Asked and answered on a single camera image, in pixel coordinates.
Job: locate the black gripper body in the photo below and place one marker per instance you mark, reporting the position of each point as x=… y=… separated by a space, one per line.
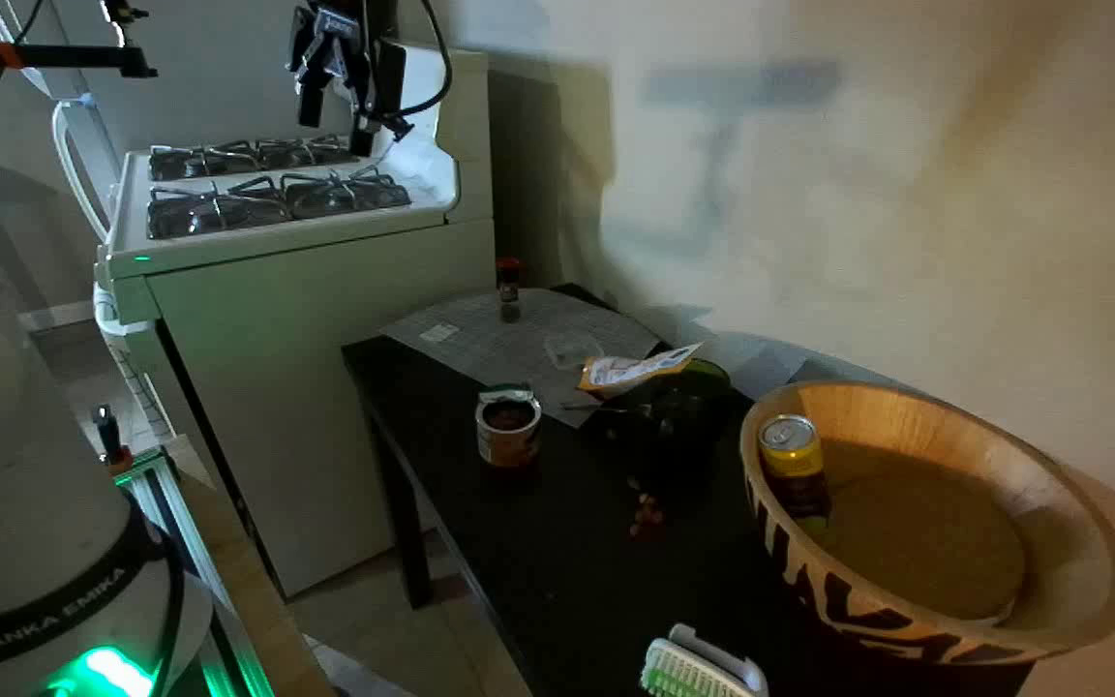
x=331 y=31

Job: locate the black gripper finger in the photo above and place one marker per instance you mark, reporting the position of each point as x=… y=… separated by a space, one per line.
x=363 y=120
x=310 y=101

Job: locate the small dark red-capped bottle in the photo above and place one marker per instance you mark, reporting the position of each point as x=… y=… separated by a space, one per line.
x=507 y=294

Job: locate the brown patterned wooden bowl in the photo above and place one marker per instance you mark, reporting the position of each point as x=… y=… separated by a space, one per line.
x=932 y=527

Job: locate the white placemat label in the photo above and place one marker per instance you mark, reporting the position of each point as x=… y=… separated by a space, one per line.
x=439 y=336

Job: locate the white gas stove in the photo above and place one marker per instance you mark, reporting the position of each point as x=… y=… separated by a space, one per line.
x=300 y=350

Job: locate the grey woven placemat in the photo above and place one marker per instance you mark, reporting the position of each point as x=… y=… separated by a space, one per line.
x=505 y=343

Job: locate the roll of tape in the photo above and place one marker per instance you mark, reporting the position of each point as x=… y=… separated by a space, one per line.
x=507 y=426

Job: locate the orange snack pouch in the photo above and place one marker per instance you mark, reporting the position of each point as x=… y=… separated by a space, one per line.
x=639 y=374

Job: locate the black side table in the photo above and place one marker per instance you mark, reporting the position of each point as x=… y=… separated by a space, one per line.
x=560 y=568

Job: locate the robot mounting platform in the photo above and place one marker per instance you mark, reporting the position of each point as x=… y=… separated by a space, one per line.
x=214 y=595

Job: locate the dark jar with yellow lid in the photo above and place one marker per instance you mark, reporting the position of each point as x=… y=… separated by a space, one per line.
x=791 y=463

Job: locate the small black object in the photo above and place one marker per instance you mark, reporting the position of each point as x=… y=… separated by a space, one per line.
x=697 y=666

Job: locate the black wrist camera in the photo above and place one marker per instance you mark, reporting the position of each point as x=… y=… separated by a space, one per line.
x=391 y=85

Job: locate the black camera stand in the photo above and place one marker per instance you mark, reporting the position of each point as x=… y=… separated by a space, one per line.
x=39 y=57

